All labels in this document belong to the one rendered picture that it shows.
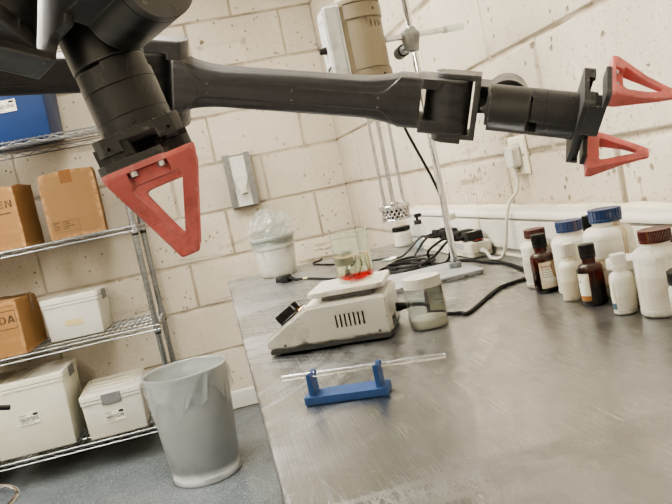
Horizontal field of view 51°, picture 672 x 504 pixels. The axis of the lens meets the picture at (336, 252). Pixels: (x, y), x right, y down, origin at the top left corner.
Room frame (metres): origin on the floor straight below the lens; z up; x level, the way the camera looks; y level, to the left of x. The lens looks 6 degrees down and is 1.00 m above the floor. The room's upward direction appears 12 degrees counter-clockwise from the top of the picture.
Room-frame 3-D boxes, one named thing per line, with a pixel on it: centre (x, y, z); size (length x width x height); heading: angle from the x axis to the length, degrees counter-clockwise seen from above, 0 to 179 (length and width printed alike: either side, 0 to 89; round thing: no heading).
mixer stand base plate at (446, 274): (1.54, -0.13, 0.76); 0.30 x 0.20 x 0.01; 99
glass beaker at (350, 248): (1.12, -0.03, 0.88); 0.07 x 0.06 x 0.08; 57
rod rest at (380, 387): (0.81, 0.02, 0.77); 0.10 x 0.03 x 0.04; 76
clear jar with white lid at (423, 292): (1.08, -0.12, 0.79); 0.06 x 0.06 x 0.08
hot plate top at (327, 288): (1.13, -0.01, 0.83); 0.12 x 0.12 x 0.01; 79
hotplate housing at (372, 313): (1.13, 0.01, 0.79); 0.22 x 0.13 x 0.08; 79
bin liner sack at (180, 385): (2.66, 0.65, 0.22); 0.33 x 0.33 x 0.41
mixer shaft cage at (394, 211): (1.54, -0.14, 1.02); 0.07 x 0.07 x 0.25
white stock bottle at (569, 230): (1.11, -0.37, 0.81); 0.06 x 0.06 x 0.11
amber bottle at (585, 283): (1.01, -0.35, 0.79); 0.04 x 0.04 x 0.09
